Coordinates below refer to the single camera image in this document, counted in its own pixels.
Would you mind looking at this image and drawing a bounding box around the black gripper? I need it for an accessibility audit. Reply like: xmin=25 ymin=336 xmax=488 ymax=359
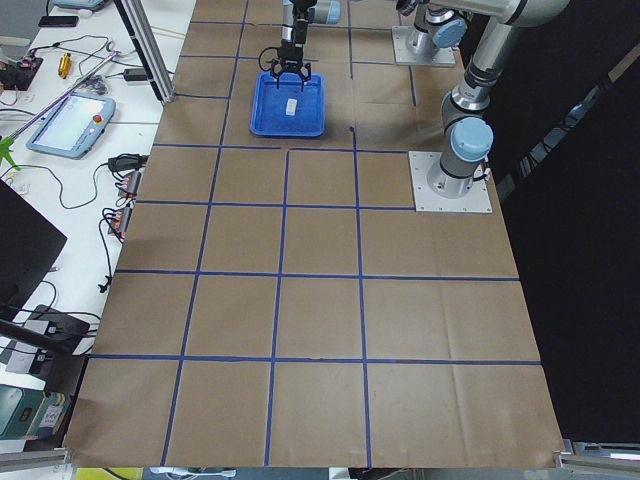
xmin=269 ymin=42 xmax=311 ymax=91

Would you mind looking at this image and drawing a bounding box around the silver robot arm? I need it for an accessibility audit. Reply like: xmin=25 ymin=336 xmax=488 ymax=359
xmin=427 ymin=0 xmax=568 ymax=199
xmin=260 ymin=1 xmax=467 ymax=87

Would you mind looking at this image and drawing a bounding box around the blue plastic tray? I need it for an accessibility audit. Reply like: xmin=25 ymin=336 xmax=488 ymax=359
xmin=250 ymin=72 xmax=325 ymax=138

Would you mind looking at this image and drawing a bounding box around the black power adapter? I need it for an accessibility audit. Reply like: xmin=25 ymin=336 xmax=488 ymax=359
xmin=122 ymin=68 xmax=148 ymax=82

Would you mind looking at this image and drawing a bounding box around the teach pendant tablet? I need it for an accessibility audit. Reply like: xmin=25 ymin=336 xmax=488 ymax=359
xmin=26 ymin=93 xmax=116 ymax=159

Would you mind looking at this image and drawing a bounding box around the black smartphone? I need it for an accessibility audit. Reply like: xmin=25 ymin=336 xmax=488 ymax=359
xmin=38 ymin=15 xmax=79 ymax=28

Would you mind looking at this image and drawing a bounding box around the black monitor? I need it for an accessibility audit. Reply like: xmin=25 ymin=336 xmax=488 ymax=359
xmin=0 ymin=182 xmax=67 ymax=320

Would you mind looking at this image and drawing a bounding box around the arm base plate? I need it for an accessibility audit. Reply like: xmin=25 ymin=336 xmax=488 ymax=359
xmin=391 ymin=26 xmax=456 ymax=68
xmin=408 ymin=151 xmax=493 ymax=214

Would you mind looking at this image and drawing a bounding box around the aluminium frame post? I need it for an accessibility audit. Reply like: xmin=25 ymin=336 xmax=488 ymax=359
xmin=114 ymin=0 xmax=175 ymax=105

